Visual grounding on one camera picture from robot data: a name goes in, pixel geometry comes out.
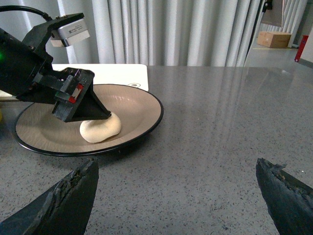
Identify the white steamed bun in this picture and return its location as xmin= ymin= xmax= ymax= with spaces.
xmin=80 ymin=113 xmax=122 ymax=143

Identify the brown cardboard box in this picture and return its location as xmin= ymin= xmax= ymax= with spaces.
xmin=257 ymin=31 xmax=291 ymax=48

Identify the black left camera cable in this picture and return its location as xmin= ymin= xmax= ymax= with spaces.
xmin=0 ymin=5 xmax=53 ymax=21

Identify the beige black-rimmed plate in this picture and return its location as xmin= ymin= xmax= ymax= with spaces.
xmin=14 ymin=84 xmax=164 ymax=157

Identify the grey pleated curtain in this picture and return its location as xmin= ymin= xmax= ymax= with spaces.
xmin=0 ymin=0 xmax=301 ymax=67

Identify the white bear-print serving tray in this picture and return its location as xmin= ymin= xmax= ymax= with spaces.
xmin=0 ymin=64 xmax=149 ymax=104

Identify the red post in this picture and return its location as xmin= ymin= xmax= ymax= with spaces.
xmin=294 ymin=35 xmax=309 ymax=62

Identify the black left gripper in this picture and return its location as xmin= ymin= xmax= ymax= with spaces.
xmin=16 ymin=68 xmax=111 ymax=122

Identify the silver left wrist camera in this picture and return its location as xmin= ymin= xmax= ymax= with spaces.
xmin=50 ymin=18 xmax=90 ymax=47

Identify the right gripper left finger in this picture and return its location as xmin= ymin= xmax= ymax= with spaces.
xmin=0 ymin=159 xmax=99 ymax=235

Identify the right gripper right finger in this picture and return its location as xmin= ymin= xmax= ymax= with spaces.
xmin=256 ymin=158 xmax=313 ymax=235

